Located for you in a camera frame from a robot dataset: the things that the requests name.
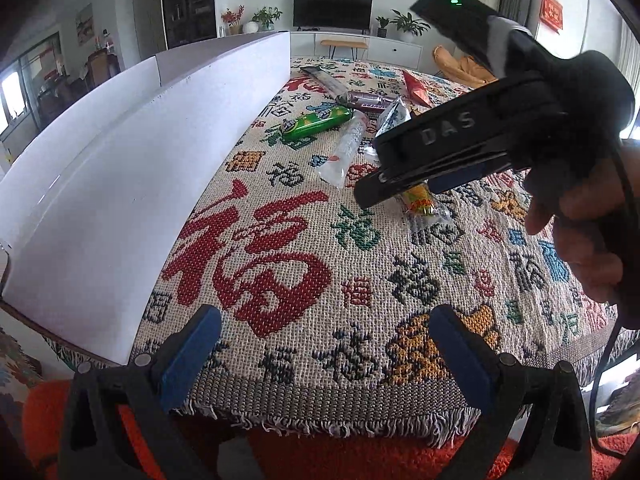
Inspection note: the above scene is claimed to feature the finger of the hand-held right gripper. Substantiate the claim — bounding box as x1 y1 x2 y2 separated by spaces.
353 147 509 210
427 165 489 195

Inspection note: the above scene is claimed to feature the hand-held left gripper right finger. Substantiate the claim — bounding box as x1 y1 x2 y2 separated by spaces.
429 304 594 480

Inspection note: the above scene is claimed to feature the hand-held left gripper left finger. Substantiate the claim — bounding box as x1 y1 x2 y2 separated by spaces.
57 304 223 480

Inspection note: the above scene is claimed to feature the yellow red snack packet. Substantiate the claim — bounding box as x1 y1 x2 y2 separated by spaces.
397 185 453 233

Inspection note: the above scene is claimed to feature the person's right hand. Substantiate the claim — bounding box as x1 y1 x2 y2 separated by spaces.
525 140 640 306

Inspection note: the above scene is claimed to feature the clear plastic snack packet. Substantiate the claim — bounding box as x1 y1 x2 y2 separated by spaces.
315 110 368 190

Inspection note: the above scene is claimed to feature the orange lounge chair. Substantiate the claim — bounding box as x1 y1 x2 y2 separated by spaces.
432 45 498 88

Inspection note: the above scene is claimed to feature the silver blue snack packet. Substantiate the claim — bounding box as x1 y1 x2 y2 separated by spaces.
372 96 413 136

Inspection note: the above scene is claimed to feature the maroon snack bar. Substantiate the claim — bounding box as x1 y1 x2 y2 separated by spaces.
336 91 393 113

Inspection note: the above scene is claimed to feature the green snack packet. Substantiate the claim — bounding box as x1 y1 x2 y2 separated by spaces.
279 105 353 143

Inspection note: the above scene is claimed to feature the printed woven blanket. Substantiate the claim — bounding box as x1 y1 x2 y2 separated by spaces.
127 55 623 448

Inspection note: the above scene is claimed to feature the white window curtain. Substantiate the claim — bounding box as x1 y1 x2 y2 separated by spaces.
617 25 640 96

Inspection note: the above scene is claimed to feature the long dark snack packet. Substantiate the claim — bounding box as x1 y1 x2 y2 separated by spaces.
299 66 346 98

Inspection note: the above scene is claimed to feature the white television cabinet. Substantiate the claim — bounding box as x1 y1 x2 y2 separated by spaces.
290 30 423 71

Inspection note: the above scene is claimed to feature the large leafy potted plant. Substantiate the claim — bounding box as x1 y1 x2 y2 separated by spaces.
390 10 431 43

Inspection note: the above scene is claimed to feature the orange red carpet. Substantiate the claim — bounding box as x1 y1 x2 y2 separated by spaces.
22 380 626 480

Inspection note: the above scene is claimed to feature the wooden stool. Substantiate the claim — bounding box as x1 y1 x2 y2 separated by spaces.
320 39 369 61

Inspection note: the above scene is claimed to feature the patterned cloth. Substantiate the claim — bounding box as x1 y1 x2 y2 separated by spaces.
0 330 43 411

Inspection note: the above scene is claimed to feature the black television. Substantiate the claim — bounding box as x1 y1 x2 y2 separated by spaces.
293 0 374 31

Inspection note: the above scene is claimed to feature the green potted plant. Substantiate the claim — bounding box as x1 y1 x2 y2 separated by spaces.
251 6 283 32

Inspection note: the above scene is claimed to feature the red flower plant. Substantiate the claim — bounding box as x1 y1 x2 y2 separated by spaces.
221 6 245 36

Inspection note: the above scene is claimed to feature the dark tall cabinet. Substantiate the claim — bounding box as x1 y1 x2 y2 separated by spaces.
161 0 217 51

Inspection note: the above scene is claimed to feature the red wall hanging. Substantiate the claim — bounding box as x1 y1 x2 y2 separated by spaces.
539 0 565 35

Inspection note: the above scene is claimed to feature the wall picture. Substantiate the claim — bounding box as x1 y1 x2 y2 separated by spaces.
76 4 95 41

